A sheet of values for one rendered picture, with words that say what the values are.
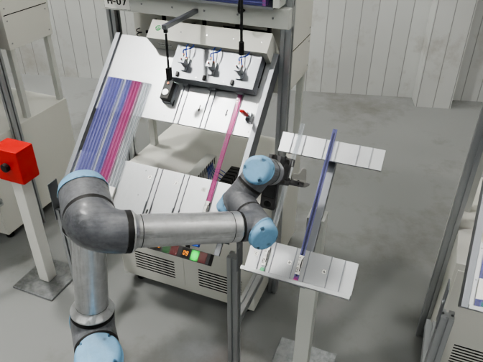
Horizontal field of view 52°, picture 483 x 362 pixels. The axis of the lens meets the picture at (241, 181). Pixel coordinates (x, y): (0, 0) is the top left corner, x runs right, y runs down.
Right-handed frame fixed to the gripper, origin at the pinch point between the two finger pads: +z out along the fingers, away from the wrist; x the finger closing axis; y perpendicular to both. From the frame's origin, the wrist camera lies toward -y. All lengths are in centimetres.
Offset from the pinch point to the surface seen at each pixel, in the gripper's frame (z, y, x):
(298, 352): 43, -67, -10
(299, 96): 71, 39, 19
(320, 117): 258, 54, 44
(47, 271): 50, -70, 121
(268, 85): 15.5, 32.4, 17.4
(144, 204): 4, -19, 50
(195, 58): 12, 37, 46
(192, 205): 5.5, -15.1, 32.4
